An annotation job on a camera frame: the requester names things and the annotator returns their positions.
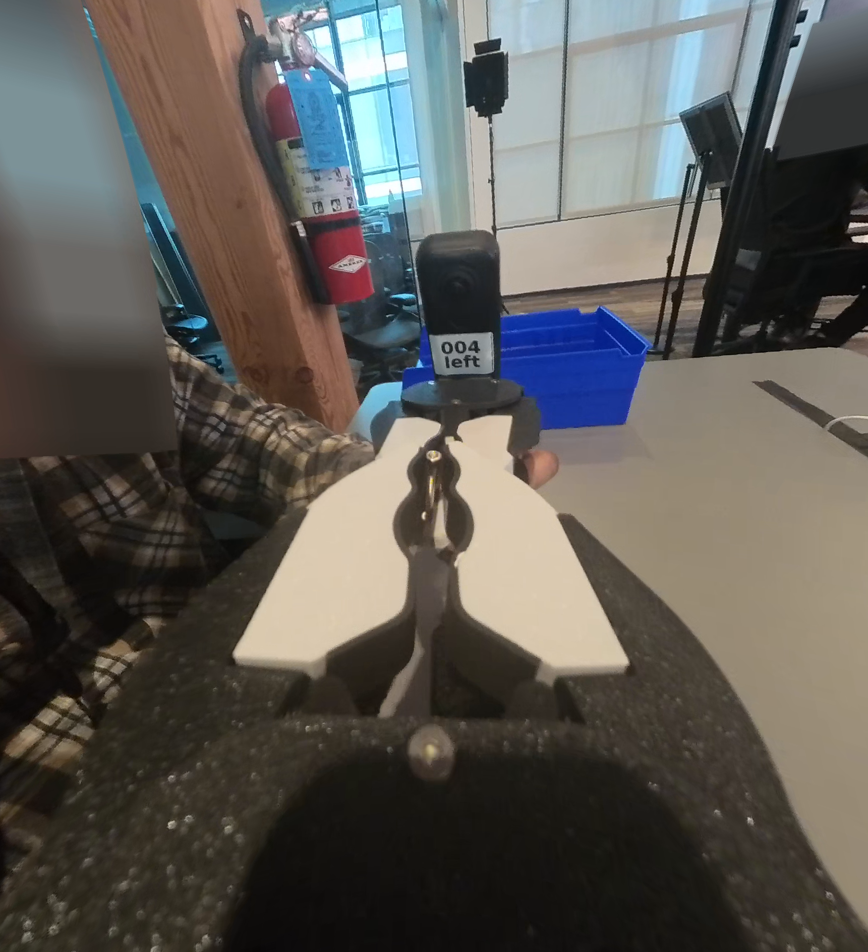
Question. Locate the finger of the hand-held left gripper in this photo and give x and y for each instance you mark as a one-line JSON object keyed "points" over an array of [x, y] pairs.
{"points": [[489, 439], [415, 433]]}

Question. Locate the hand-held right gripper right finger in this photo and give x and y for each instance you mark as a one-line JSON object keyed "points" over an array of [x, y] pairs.
{"points": [[530, 580]]}

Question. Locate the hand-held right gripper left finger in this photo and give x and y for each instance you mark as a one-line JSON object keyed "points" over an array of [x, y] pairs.
{"points": [[329, 580]]}

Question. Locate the blue plastic bin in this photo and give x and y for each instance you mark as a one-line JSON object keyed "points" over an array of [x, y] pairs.
{"points": [[575, 372]]}

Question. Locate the person's left forearm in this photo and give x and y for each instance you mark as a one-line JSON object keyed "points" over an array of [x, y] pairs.
{"points": [[292, 446]]}

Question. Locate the person's left hand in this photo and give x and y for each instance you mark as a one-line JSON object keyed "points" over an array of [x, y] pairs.
{"points": [[536, 468]]}

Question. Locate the red fire extinguisher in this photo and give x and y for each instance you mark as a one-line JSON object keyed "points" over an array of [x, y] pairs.
{"points": [[337, 245]]}

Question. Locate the black light panel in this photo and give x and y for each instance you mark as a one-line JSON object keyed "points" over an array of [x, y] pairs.
{"points": [[487, 82]]}

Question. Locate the black panel stand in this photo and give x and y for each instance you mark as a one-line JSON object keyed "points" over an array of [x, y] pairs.
{"points": [[672, 282]]}

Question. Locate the blue paper tag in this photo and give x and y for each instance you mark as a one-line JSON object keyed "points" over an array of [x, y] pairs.
{"points": [[315, 119]]}

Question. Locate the wooden pillar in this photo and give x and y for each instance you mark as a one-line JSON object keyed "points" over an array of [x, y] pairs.
{"points": [[203, 186]]}

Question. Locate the person's plaid shirt torso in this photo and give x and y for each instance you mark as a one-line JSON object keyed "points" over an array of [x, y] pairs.
{"points": [[47, 565]]}

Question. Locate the grey panel light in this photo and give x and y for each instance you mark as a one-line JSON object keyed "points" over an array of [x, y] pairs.
{"points": [[712, 134]]}

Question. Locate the black pole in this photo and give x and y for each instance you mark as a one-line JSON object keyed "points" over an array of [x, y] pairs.
{"points": [[747, 186]]}

